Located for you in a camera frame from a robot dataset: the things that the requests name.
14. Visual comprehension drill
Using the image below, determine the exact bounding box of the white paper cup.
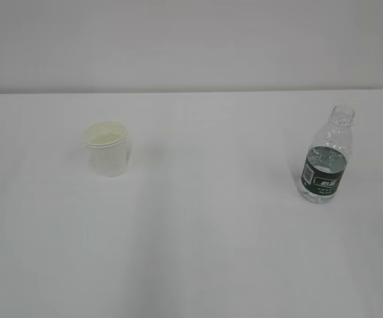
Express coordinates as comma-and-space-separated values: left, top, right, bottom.
83, 121, 129, 178

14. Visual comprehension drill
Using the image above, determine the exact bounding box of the clear green-label water bottle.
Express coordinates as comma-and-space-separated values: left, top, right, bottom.
298, 105, 355, 203

